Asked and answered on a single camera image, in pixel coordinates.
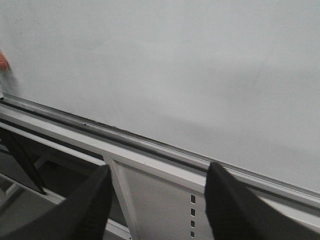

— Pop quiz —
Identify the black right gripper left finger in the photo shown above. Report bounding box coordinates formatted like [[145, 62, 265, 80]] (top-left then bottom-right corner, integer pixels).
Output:
[[1, 165, 112, 240]]

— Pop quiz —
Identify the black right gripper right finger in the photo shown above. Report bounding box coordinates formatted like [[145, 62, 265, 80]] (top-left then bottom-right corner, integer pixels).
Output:
[[204, 162, 320, 240]]

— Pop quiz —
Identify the red round magnet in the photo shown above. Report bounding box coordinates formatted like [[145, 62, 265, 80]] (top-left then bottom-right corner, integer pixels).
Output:
[[0, 50, 9, 71]]

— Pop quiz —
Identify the large whiteboard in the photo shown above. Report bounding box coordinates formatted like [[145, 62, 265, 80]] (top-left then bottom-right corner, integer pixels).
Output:
[[0, 0, 320, 205]]

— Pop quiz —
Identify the white metal pegboard rack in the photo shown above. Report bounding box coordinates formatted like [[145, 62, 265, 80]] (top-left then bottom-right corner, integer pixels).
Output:
[[0, 102, 320, 240]]

